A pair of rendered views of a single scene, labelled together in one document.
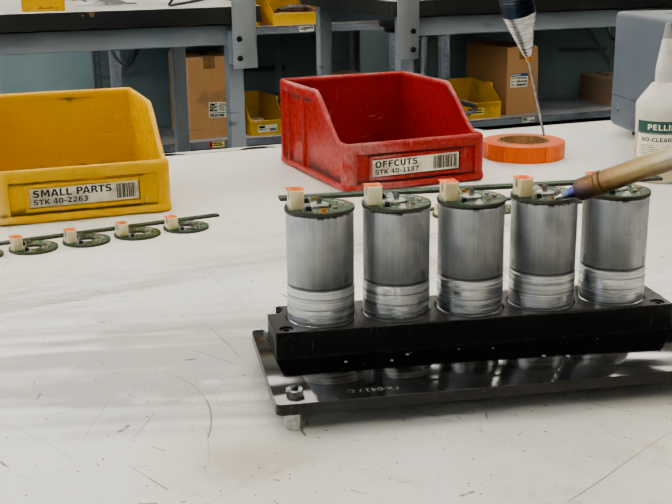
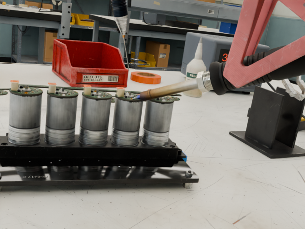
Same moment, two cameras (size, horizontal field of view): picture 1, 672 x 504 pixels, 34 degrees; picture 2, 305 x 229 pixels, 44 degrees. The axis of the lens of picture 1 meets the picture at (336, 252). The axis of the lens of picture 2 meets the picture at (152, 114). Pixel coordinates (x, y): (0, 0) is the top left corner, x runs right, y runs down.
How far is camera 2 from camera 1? 10 cm
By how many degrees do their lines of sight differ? 8
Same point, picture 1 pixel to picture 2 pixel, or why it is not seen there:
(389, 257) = (55, 116)
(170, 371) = not seen: outside the picture
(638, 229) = (167, 116)
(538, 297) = (121, 140)
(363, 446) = (23, 204)
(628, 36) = (189, 41)
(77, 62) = (6, 28)
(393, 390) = (44, 178)
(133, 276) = not seen: outside the picture
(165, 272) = not seen: outside the picture
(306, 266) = (16, 116)
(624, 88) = (186, 60)
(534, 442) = (103, 207)
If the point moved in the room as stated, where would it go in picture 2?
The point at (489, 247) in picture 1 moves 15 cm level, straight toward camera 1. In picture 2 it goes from (101, 116) to (46, 214)
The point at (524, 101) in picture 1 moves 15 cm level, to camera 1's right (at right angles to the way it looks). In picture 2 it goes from (163, 63) to (174, 64)
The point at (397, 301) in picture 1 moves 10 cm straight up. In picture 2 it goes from (57, 136) to (66, 7)
